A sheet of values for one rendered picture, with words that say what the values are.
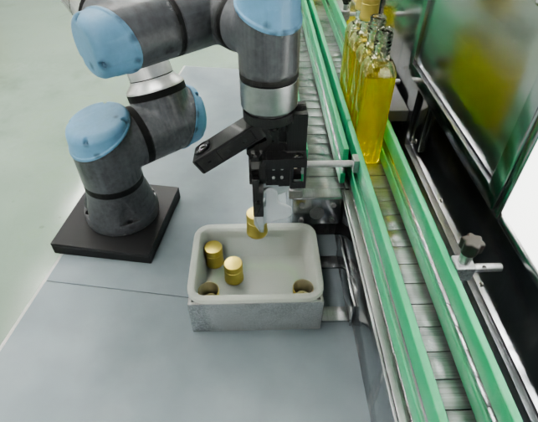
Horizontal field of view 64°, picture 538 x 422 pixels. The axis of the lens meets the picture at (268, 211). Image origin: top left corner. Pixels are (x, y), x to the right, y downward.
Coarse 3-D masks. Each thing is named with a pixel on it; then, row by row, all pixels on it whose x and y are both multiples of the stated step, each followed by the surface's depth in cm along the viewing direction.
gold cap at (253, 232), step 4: (252, 208) 71; (248, 212) 70; (252, 212) 70; (248, 216) 70; (252, 216) 70; (248, 220) 70; (252, 220) 69; (248, 224) 71; (252, 224) 70; (264, 224) 71; (248, 228) 71; (252, 228) 70; (256, 228) 70; (264, 228) 71; (248, 232) 72; (252, 232) 71; (256, 232) 71; (264, 232) 72; (252, 236) 72; (256, 236) 72; (260, 236) 72; (264, 236) 72
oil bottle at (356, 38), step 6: (354, 36) 85; (360, 36) 84; (366, 36) 83; (354, 42) 84; (360, 42) 83; (348, 48) 88; (354, 48) 84; (348, 54) 88; (354, 54) 85; (348, 60) 88; (348, 66) 88; (348, 72) 89; (348, 78) 89; (348, 84) 89; (342, 90) 95; (348, 90) 90; (348, 96) 91
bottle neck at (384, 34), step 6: (378, 30) 72; (384, 30) 72; (390, 30) 72; (378, 36) 73; (384, 36) 72; (390, 36) 72; (378, 42) 73; (384, 42) 73; (390, 42) 73; (378, 48) 74; (384, 48) 74; (390, 48) 74; (372, 54) 76; (378, 54) 75; (384, 54) 74
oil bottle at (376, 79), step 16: (368, 64) 76; (384, 64) 75; (368, 80) 76; (384, 80) 76; (368, 96) 78; (384, 96) 78; (368, 112) 80; (384, 112) 80; (368, 128) 83; (384, 128) 83; (368, 144) 85; (368, 160) 88
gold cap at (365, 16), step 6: (366, 0) 79; (372, 0) 79; (378, 0) 79; (366, 6) 80; (372, 6) 80; (378, 6) 80; (366, 12) 81; (372, 12) 80; (360, 18) 82; (366, 18) 81
